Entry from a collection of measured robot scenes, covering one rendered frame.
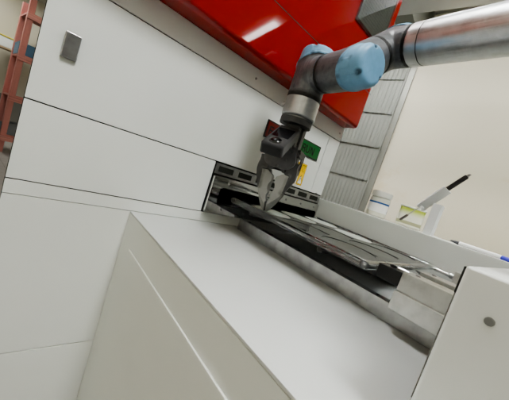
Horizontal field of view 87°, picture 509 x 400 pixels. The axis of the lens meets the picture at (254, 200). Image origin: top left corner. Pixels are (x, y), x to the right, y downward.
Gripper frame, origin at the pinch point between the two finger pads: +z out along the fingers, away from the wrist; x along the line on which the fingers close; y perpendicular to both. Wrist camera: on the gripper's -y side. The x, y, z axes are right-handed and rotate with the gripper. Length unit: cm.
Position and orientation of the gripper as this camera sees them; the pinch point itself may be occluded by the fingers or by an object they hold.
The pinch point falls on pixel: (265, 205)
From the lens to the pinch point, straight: 59.9
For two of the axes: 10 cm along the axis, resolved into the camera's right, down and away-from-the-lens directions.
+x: -8.9, -3.3, 3.2
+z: -3.1, 9.5, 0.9
